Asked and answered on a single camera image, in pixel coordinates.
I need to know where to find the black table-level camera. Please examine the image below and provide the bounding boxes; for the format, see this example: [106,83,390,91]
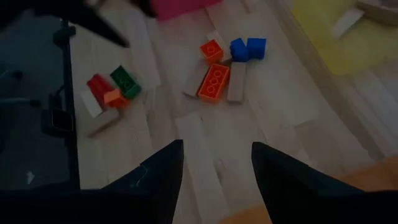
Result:
[40,107,75,138]

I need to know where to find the large red stud block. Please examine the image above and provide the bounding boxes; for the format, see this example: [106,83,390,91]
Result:
[86,73,116,108]

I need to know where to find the yellow plastic bin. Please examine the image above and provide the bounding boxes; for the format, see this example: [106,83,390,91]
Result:
[290,0,398,77]

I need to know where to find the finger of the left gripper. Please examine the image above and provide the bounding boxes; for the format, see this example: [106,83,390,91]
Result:
[37,2,131,49]

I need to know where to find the dark green long block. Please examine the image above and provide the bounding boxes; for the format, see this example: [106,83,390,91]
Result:
[109,65,142,100]

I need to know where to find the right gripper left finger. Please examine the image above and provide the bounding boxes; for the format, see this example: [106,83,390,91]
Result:
[80,139,185,224]

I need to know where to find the pink plastic bin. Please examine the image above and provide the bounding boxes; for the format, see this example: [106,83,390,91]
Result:
[149,0,224,21]

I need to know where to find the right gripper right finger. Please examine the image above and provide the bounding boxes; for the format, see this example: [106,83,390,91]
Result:
[251,141,389,224]

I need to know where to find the orange plastic bin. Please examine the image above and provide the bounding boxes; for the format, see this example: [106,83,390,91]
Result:
[217,154,398,224]

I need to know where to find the black aluminium table frame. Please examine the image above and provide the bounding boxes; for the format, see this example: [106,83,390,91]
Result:
[52,18,81,190]

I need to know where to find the orange six-stud block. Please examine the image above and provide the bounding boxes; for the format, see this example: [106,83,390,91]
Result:
[197,63,231,103]

